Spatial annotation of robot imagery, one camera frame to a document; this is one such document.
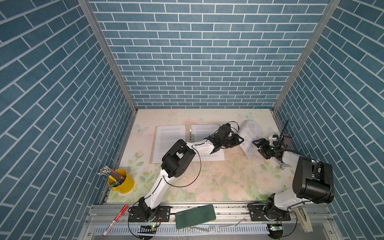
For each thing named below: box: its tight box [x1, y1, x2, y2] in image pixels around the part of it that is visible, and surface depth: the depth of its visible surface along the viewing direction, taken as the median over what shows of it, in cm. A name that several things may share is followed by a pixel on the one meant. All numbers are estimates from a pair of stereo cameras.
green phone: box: [175, 204, 216, 230], surface depth 74 cm
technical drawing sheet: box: [239, 120, 264, 160], surface depth 96 cm
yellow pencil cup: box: [107, 168, 135, 194], surface depth 76 cm
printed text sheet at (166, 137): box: [152, 125, 186, 164], surface depth 107 cm
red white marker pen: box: [102, 204, 128, 237], surface depth 72 cm
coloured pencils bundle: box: [98, 166, 126, 188], surface depth 75 cm
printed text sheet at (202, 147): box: [191, 124, 225, 162], surface depth 95 cm
